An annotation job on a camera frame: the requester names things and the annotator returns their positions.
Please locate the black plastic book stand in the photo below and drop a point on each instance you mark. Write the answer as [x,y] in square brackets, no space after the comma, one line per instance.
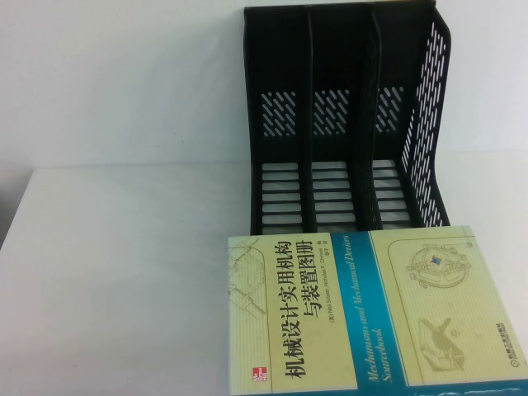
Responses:
[307,123]

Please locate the yellow teal mechanical design book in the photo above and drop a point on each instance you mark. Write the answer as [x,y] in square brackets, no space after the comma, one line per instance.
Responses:
[288,313]

